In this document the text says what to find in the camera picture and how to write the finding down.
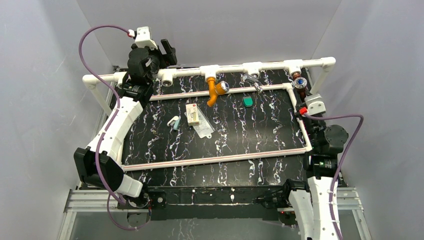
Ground dark red water faucet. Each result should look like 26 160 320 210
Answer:
291 72 308 103

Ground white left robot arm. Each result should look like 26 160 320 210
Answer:
73 38 178 208

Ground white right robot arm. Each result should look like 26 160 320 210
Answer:
281 115 349 240

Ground orange water faucet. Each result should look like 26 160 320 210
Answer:
206 77 230 107

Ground chrome water faucet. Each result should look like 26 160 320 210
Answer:
242 73 263 94

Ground white blue stapler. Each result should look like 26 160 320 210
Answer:
167 115 181 131

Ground cream cardboard box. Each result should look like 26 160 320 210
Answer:
185 103 200 126

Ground green square tape measure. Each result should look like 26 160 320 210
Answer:
242 96 254 108

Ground white plastic package card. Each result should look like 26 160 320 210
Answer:
188 107 215 139

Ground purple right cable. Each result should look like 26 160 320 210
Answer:
303 113 365 240

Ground purple cable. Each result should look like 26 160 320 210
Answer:
303 113 365 240
78 24 152 231

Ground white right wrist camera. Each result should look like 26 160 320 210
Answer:
300 93 327 116

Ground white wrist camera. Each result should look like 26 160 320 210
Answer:
300 93 327 116
134 26 158 50

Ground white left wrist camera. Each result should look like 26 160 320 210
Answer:
134 26 158 50

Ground white pipe frame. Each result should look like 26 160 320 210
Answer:
82 57 336 171

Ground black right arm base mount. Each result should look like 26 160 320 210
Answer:
252 178 310 226

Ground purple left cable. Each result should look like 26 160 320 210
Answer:
78 24 152 231

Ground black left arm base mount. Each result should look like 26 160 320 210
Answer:
125 188 167 223

